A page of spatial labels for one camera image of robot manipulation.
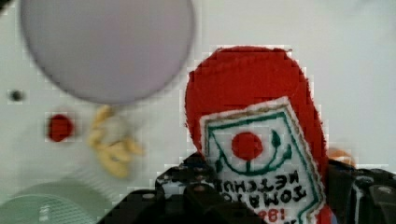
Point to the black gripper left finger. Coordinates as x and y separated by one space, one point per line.
183 194

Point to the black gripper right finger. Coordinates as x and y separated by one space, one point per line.
361 196

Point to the red plush ketchup bottle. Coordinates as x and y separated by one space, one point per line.
250 114

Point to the yellow plush banana bunch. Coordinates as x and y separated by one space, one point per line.
111 139

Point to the green oval colander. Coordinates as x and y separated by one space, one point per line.
62 202

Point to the red plush strawberry upper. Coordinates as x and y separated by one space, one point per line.
60 127

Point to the lavender round plate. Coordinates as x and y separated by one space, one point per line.
113 52

